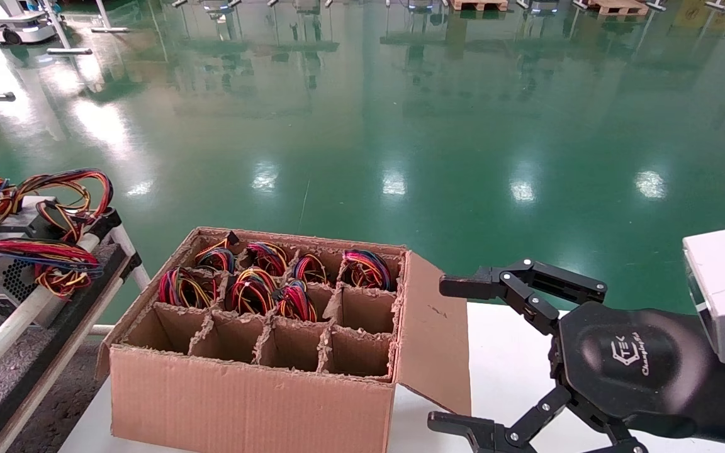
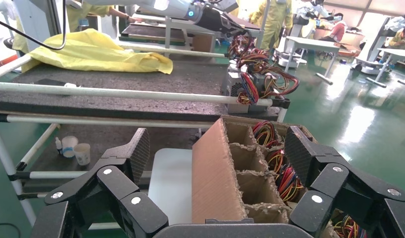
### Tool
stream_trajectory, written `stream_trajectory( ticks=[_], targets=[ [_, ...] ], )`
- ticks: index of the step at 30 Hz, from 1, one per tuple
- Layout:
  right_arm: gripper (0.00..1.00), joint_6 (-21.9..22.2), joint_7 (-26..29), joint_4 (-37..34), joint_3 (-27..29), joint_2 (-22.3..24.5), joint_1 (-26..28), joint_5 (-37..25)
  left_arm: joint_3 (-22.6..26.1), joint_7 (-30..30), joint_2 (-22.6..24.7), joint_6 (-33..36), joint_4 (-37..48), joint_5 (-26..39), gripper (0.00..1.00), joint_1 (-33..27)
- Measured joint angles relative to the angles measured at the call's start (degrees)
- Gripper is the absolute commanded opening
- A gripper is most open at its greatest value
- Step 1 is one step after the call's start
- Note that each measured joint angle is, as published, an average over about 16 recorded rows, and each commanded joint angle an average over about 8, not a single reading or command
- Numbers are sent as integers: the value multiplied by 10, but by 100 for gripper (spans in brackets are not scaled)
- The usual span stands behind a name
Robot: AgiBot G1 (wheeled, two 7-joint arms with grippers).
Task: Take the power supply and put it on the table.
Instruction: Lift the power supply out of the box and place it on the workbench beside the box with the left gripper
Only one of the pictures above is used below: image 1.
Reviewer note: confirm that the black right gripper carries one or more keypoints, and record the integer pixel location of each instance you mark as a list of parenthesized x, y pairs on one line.
[(627, 362)]

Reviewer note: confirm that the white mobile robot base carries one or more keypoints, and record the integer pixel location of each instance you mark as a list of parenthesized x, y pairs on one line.
[(19, 25)]

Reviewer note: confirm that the cardboard divider insert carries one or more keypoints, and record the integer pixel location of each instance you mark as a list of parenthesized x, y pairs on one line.
[(326, 346)]

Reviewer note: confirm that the brown cardboard box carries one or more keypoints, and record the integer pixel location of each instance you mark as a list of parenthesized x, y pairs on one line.
[(249, 409)]

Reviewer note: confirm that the wooden pallet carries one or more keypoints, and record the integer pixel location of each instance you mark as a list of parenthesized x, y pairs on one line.
[(617, 7), (479, 5)]

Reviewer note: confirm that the white pipe leg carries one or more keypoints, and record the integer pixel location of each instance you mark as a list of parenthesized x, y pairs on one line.
[(129, 251)]

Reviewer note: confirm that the black table frame bar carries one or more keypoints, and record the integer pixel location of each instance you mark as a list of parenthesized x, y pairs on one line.
[(54, 358)]

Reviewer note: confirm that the white pipe rail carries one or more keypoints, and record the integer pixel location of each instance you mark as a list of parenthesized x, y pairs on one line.
[(16, 324)]

